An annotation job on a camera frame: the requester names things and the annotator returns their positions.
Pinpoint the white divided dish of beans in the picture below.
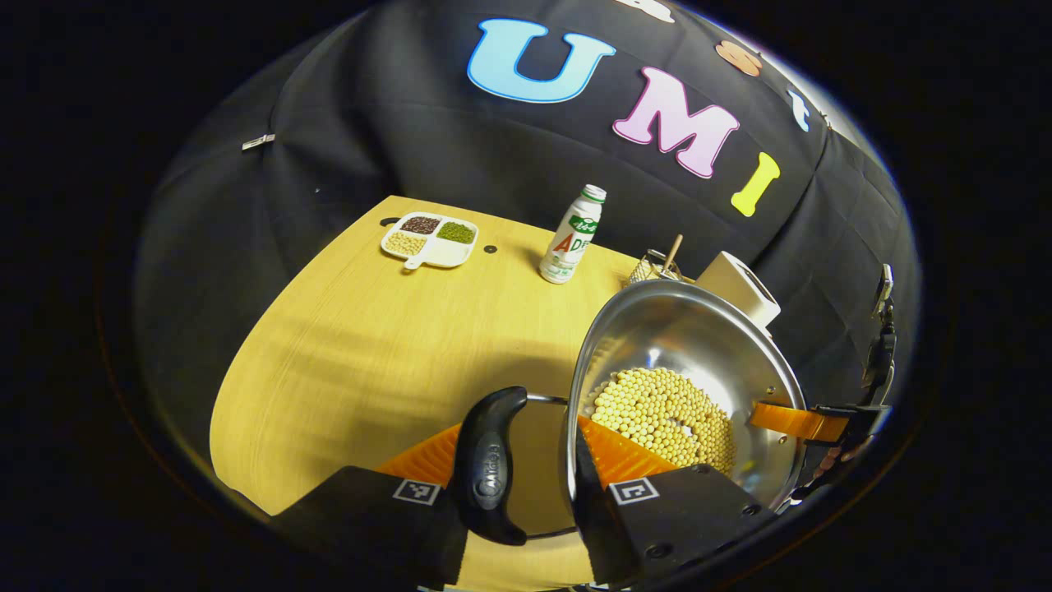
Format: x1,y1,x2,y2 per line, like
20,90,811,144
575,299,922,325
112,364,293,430
380,211,480,271

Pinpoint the black backdrop cloth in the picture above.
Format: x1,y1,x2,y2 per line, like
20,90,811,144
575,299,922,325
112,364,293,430
136,0,917,461

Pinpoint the steel pot with black handles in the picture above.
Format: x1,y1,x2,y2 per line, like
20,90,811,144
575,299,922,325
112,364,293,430
450,278,810,548

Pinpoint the pile of yellow soybeans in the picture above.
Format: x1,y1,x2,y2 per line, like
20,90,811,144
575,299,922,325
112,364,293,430
589,367,738,476

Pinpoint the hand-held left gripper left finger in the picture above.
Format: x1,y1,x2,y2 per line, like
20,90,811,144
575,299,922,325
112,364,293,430
271,423,469,589

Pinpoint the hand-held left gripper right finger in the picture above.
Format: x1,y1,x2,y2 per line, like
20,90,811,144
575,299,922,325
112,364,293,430
571,415,777,589

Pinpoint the white drink bottle green label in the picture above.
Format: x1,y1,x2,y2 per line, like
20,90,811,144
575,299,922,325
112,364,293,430
538,184,608,285

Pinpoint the white toaster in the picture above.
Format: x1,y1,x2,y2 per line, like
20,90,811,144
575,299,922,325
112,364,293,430
696,251,781,330

